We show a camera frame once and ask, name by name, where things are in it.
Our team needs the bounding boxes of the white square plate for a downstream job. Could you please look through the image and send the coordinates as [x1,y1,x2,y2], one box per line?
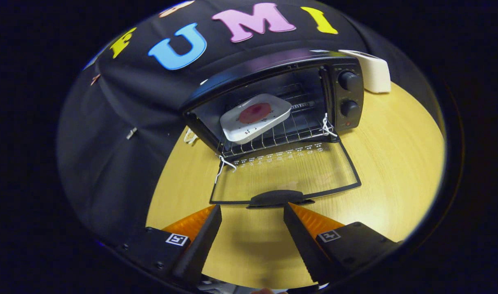
[220,93,292,145]

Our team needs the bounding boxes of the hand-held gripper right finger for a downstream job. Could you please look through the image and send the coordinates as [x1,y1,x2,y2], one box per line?
[283,202,400,285]

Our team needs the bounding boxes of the white countertop appliance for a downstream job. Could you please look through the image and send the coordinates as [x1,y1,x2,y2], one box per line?
[338,49,391,94]

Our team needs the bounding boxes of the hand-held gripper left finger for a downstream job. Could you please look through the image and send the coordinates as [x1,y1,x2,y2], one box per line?
[118,204,223,286]

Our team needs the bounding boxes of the black toaster oven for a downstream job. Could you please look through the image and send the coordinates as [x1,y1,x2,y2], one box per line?
[180,49,365,209]

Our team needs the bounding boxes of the pink ham slice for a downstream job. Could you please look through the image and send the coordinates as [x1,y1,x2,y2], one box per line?
[238,102,272,124]

